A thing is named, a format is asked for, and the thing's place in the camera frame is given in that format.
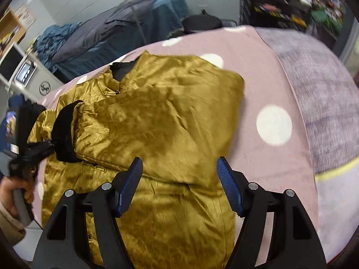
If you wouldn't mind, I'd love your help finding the black round stool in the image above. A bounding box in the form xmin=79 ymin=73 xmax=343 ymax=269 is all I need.
xmin=182 ymin=9 xmax=225 ymax=35

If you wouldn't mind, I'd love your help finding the wooden shelf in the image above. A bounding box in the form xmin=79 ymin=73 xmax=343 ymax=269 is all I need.
xmin=0 ymin=4 xmax=37 ymax=58

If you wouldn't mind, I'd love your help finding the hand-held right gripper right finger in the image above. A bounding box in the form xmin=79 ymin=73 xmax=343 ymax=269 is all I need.
xmin=216 ymin=156 xmax=327 ymax=269

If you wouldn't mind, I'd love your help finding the black shelf of goods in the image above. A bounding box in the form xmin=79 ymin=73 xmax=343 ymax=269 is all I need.
xmin=239 ymin=0 xmax=349 ymax=41

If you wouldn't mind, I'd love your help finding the silver desktop device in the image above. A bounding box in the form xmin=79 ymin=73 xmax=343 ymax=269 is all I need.
xmin=14 ymin=59 xmax=38 ymax=88

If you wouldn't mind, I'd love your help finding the pink polka dot bedsheet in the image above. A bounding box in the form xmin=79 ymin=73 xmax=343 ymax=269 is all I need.
xmin=34 ymin=25 xmax=359 ymax=262

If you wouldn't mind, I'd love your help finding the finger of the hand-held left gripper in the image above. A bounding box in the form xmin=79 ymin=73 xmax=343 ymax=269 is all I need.
xmin=24 ymin=141 xmax=57 ymax=165

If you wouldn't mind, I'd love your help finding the white monitor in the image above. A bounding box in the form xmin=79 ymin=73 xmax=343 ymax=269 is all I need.
xmin=0 ymin=43 xmax=26 ymax=86

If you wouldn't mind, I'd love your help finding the gold padded jacket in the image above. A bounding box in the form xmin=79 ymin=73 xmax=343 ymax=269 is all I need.
xmin=26 ymin=50 xmax=246 ymax=269

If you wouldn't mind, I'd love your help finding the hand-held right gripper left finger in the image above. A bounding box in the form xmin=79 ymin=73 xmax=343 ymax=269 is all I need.
xmin=32 ymin=157 xmax=143 ymax=269

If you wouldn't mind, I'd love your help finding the person's left hand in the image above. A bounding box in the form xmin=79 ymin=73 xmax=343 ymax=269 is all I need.
xmin=0 ymin=177 xmax=35 ymax=220

